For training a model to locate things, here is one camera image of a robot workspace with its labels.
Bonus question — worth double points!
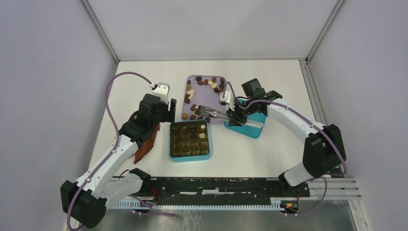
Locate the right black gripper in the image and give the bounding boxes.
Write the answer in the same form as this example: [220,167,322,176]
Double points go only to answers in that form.
[226,98,255,127]

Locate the teal chocolate box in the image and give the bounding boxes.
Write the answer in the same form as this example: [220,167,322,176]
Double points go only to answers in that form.
[169,119,212,163]

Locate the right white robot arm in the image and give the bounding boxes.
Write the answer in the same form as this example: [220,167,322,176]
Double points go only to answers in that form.
[219,78,347,196]

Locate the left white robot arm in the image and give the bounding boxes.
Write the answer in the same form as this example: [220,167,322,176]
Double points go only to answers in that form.
[60,94,177,231]

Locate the purple chocolate tray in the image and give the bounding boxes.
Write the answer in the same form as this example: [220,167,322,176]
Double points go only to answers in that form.
[180,75,226,120]

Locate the teal box lid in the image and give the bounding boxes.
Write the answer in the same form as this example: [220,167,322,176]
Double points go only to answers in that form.
[224,113,267,139]

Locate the brown cloth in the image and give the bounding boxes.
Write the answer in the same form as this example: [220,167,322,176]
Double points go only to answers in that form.
[133,124,161,164]

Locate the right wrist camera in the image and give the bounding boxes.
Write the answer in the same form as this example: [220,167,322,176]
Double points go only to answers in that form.
[219,91,235,111]

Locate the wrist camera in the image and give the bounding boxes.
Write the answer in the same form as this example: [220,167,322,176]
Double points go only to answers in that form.
[153,82,170,103]
[219,91,235,111]

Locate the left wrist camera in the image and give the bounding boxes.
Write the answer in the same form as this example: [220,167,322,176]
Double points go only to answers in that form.
[153,82,170,103]

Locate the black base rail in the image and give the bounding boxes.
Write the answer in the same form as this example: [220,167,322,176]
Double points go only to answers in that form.
[135,177,310,205]

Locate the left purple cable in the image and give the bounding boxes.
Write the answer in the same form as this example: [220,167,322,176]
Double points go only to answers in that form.
[66,71,153,231]

